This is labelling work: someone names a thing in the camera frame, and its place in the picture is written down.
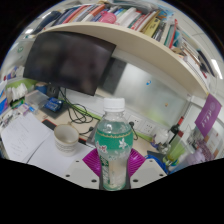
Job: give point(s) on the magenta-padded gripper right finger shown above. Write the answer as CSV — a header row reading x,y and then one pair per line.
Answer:
x,y
146,173

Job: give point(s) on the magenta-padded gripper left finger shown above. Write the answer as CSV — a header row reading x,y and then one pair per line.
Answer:
x,y
83,173

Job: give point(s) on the clear green-labelled drink bottle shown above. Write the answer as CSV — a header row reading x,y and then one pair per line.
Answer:
x,y
113,143

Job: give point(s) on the translucent purple water bottle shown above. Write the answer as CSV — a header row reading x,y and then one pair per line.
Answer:
x,y
196,157

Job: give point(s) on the plain white paper sheet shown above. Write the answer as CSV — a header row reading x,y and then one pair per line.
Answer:
x,y
50,156

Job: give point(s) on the green drinking glass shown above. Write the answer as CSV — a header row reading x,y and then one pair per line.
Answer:
x,y
176,150

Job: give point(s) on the white lidded jar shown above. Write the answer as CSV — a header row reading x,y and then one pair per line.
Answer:
x,y
162,136

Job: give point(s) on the dark wine bottle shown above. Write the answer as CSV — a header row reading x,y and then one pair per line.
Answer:
x,y
176,128

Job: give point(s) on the black red-edged desk mat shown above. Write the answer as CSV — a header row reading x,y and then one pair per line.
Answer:
x,y
49,124

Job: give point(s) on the white paper sheet with writing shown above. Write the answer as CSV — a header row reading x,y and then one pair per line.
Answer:
x,y
23,136

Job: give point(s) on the colourful photo poster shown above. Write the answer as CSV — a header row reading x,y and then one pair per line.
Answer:
x,y
211,143

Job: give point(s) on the small blue electronic device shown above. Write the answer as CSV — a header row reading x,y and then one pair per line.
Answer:
x,y
53,105

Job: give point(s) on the purple pennant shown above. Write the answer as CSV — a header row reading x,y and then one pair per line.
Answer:
x,y
207,115

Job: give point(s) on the clear plastic box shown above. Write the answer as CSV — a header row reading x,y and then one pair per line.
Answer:
x,y
36,99

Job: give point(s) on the crumpled white tissues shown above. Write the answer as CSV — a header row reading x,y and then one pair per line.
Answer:
x,y
16,92

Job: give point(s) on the blue tissue box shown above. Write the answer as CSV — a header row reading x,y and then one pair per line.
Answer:
x,y
2,101

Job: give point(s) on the black computer monitor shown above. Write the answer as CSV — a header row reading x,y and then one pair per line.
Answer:
x,y
70,60

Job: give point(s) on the white shelf with books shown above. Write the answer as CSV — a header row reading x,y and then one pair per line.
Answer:
x,y
150,46

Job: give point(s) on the white wall socket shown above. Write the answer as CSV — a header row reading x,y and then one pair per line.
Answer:
x,y
148,127
136,120

